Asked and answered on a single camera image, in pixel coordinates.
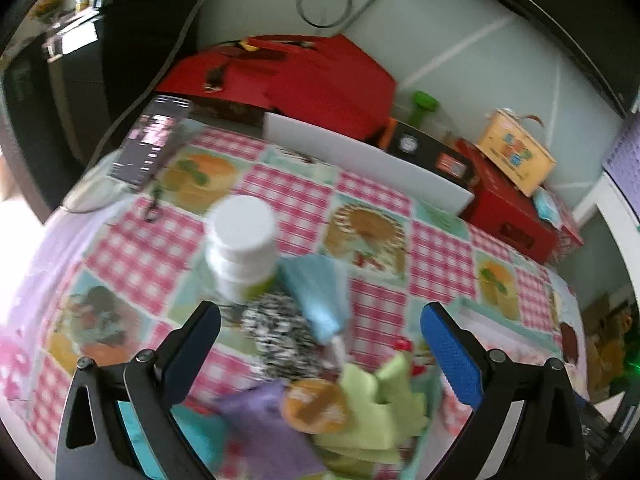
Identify teal wet wipes package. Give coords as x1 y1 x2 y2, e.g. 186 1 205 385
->
117 400 226 480

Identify white plastic bottle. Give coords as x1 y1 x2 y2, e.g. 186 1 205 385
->
204 195 279 306

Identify light blue pouch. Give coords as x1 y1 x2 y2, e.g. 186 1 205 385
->
532 187 561 223

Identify green tissue pack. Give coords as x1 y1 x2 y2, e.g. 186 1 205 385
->
375 352 431 436
315 362 401 465

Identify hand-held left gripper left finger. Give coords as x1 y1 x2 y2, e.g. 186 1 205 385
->
56 300 222 480

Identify black key clip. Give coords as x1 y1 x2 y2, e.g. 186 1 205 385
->
144 185 166 223

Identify pink checked tablecloth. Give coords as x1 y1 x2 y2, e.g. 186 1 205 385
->
0 125 586 480

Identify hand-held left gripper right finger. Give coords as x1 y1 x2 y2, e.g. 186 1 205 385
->
420 302 587 480

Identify brown cardboard box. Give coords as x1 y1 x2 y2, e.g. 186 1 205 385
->
582 295 640 401

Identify white board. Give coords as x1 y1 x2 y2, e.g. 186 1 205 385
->
263 111 475 217

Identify black smartphone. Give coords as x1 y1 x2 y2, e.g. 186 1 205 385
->
107 95 195 192

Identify green capped bottle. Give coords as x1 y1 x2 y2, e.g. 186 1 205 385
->
409 91 441 126

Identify blue face mask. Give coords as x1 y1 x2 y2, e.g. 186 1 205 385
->
277 254 351 368

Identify black box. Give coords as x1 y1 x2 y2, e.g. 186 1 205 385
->
385 119 476 192

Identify purple plastic basket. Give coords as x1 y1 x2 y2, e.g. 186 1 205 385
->
602 110 640 211

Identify red cardboard box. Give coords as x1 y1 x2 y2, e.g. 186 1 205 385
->
455 139 558 263

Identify black and white scrunchie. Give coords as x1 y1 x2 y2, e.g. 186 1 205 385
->
240 292 326 378

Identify purple packet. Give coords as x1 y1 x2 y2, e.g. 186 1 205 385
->
215 379 326 478

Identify red bag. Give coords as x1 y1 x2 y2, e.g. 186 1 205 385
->
159 35 398 143

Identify black cabinet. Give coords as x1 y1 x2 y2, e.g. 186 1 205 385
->
0 0 211 211

